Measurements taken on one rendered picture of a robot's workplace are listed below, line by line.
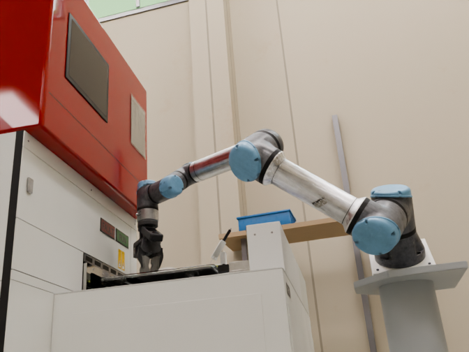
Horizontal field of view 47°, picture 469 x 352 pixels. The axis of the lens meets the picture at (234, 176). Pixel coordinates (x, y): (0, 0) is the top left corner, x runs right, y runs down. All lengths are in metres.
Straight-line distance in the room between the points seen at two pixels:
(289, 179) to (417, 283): 0.47
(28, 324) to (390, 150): 3.08
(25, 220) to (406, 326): 1.07
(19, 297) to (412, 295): 1.05
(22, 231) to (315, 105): 3.13
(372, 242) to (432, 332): 0.31
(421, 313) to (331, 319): 2.14
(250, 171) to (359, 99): 2.75
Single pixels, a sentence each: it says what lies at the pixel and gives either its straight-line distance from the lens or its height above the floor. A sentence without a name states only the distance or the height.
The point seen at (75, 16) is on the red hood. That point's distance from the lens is 1.87.
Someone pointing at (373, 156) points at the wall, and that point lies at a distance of 4.02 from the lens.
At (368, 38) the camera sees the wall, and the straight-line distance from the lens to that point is 4.52.
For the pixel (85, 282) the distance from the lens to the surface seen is 1.71.
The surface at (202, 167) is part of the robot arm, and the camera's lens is 1.86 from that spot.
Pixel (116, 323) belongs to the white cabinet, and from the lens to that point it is 1.46.
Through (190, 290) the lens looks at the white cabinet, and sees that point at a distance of 1.41.
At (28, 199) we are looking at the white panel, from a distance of 1.49.
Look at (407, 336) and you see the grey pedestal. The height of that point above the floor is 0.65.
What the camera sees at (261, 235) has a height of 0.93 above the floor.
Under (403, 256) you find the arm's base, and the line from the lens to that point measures 1.66.
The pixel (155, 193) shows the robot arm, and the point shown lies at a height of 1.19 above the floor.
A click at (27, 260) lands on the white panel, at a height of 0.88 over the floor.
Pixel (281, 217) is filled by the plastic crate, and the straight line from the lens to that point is 3.36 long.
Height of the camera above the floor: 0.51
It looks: 23 degrees up
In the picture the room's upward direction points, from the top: 4 degrees counter-clockwise
